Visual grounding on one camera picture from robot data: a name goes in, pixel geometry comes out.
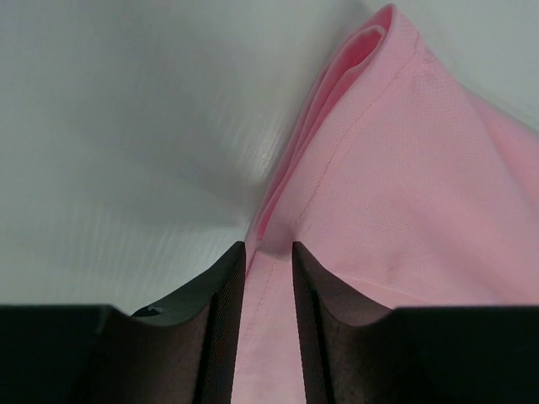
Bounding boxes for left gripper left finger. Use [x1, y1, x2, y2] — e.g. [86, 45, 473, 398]
[1, 242, 246, 403]

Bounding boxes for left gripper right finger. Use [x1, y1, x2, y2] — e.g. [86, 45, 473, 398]
[291, 242, 538, 403]

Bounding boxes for pink t shirt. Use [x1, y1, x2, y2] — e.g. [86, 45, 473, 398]
[232, 4, 538, 403]

